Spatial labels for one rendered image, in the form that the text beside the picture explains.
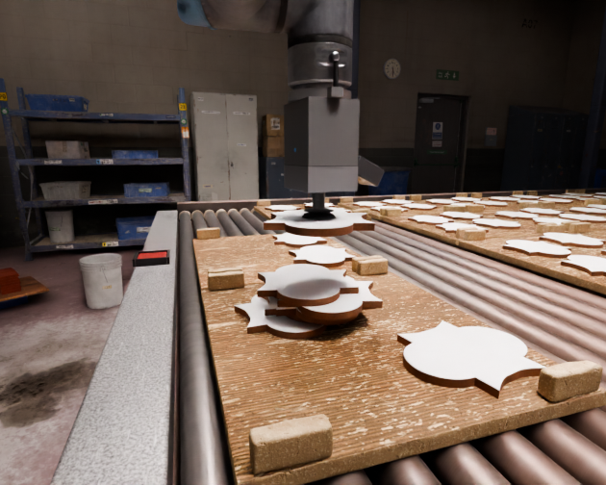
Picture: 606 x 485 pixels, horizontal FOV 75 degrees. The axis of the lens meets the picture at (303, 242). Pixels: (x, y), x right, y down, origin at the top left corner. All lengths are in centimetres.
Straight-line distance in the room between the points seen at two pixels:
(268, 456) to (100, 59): 571
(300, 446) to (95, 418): 21
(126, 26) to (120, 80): 64
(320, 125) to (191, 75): 542
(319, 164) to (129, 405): 31
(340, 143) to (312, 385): 26
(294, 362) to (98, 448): 19
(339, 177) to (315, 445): 28
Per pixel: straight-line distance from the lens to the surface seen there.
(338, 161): 46
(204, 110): 524
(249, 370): 43
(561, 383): 43
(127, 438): 40
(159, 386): 46
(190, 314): 62
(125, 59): 586
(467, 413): 39
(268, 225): 46
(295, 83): 48
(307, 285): 51
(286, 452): 31
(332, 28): 48
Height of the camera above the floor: 115
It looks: 13 degrees down
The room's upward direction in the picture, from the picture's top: straight up
